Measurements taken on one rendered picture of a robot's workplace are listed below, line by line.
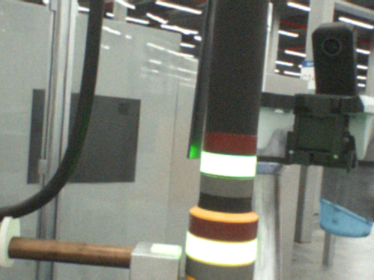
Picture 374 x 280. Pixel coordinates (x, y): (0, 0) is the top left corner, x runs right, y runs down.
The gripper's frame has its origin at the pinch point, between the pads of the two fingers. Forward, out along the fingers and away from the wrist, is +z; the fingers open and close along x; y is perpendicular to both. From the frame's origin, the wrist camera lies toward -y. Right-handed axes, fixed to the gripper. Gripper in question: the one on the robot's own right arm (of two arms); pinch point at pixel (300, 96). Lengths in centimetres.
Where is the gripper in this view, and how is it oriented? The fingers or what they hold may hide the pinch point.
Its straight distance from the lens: 47.8
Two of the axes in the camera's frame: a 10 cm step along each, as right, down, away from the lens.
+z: -4.6, 0.1, -8.9
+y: -0.8, 10.0, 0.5
